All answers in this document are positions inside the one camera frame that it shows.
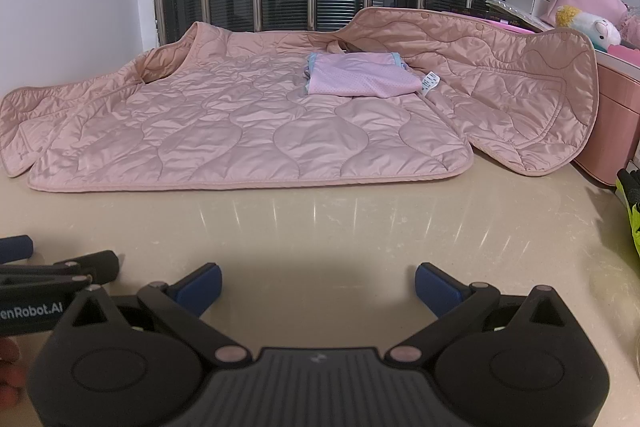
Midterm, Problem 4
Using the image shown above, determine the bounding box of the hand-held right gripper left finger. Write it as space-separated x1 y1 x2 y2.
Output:
64 262 253 366

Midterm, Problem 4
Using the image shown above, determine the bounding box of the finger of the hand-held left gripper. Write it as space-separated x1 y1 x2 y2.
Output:
52 250 121 285
0 234 35 264

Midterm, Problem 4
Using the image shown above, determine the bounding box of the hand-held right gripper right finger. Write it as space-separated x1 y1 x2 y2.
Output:
385 262 581 366

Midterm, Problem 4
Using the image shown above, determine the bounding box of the pink and blue mesh garment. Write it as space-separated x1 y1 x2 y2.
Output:
304 52 422 99

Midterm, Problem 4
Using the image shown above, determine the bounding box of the person's left hand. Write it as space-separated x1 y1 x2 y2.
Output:
0 338 28 411

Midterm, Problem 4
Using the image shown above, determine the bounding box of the pink quilted jacket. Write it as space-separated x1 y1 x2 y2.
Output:
0 7 600 194

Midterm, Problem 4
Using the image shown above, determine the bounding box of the yellow-green and black glove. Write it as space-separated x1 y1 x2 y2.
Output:
615 158 640 259

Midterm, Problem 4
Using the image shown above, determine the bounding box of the pink storage box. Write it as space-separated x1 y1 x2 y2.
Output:
571 41 640 186

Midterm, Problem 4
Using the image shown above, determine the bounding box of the magenta flat case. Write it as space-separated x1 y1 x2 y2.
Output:
486 19 546 34

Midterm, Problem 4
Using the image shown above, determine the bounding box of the clear plastic packet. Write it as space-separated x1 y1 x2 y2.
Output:
481 0 552 28

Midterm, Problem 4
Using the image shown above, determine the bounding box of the white plush toy yellow hair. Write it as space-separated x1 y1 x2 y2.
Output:
555 5 622 48

